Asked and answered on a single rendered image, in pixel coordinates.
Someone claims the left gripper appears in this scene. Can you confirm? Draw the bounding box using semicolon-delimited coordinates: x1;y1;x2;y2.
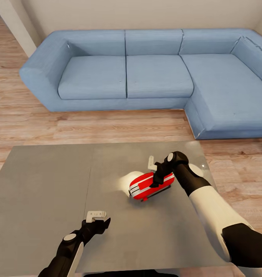
81;218;111;240

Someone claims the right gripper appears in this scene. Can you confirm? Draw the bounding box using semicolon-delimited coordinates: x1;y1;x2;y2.
149;162;168;187

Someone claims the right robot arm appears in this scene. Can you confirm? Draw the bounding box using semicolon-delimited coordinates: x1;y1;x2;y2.
148;151;262;277

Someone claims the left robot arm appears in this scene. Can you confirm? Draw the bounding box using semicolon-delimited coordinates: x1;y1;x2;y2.
38;211;111;277

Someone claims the radio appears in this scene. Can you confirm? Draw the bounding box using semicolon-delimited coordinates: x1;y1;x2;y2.
129;171;175;202

